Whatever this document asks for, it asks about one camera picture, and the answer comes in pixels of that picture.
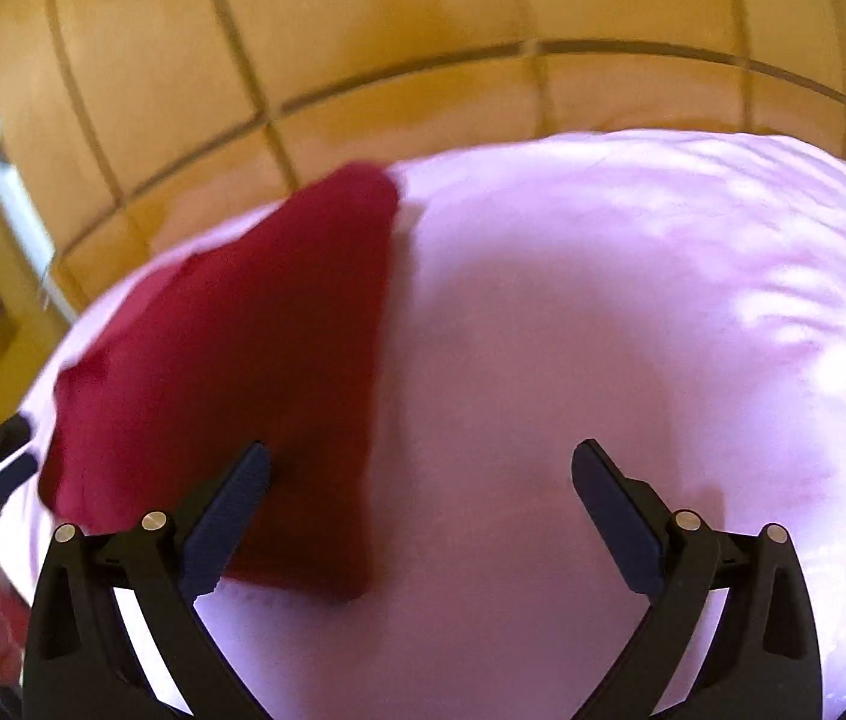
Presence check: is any dark red garment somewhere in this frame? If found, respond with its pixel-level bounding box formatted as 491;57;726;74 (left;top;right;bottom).
39;163;398;600

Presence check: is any pink bedspread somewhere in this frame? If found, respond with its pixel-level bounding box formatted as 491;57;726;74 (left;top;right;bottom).
0;130;846;718

